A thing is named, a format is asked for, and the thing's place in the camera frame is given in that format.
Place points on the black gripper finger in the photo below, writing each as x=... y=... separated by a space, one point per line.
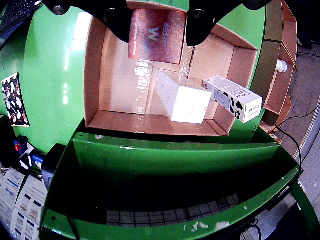
x=215 y=10
x=100 y=10

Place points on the red Secret W box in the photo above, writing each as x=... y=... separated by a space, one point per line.
x=157 y=37

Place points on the shallow cardboard tray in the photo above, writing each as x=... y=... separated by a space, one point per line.
x=150 y=122

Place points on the black box device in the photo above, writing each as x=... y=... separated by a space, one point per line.
x=53 y=165

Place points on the black keyboard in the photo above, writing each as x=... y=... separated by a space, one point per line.
x=15 y=12

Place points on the white cow print carton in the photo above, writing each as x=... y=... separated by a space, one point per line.
x=232 y=95

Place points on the tall white carton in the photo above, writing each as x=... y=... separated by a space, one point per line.
x=190 y=105

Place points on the black white patterned card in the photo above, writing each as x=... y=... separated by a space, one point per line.
x=15 y=100

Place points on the green metal rack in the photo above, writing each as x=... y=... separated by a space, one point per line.
x=175 y=155

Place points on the red blue clamp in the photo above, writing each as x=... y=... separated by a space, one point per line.
x=21 y=143

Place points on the printed paper sheets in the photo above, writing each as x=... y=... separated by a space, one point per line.
x=20 y=207

